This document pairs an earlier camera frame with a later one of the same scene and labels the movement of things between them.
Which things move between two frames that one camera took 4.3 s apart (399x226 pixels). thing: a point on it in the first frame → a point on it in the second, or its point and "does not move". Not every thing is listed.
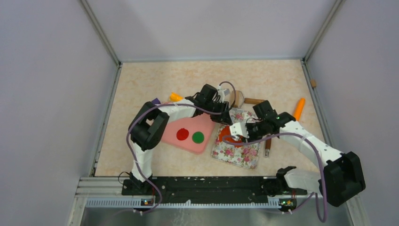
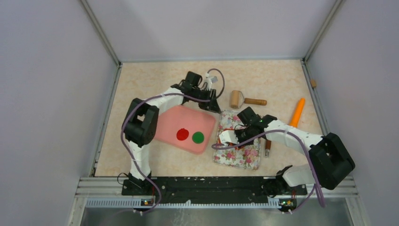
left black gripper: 224,119 → 212,106
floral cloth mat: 247,157 does not move
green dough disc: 198,137 does not move
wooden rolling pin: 240,99 does not move
